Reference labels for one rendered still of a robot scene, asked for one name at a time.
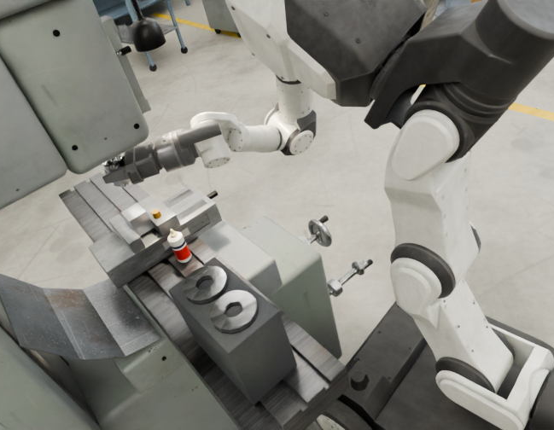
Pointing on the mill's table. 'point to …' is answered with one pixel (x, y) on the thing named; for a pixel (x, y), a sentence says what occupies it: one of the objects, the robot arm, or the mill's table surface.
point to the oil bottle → (179, 246)
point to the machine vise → (188, 220)
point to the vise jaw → (168, 220)
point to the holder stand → (236, 328)
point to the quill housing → (72, 80)
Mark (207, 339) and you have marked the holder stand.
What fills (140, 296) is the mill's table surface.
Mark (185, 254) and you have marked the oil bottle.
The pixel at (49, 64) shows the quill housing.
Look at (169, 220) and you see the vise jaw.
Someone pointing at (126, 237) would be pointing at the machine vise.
